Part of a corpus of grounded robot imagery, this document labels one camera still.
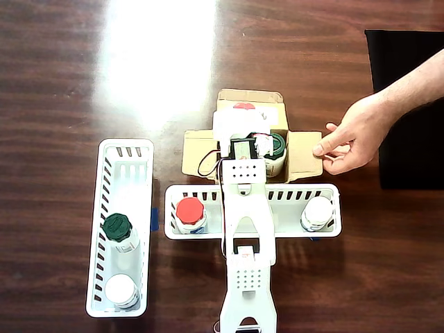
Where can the brown cardboard box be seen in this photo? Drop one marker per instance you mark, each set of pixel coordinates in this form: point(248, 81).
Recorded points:
point(301, 156)

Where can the person's bare forearm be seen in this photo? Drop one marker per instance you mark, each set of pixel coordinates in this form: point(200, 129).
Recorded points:
point(416, 83)

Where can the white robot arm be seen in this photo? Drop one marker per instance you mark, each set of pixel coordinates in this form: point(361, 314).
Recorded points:
point(248, 208)

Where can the white basket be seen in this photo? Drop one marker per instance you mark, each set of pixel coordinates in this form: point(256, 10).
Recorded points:
point(121, 180)
point(288, 218)

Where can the person's hand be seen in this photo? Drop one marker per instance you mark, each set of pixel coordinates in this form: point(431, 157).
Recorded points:
point(360, 138)

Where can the white label with handwriting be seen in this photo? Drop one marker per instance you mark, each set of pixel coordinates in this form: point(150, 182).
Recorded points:
point(268, 116)

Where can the blue tape strip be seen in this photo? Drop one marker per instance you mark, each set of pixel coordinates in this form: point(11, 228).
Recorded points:
point(155, 219)
point(315, 238)

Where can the black mat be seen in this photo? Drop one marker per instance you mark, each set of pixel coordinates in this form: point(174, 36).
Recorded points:
point(409, 166)

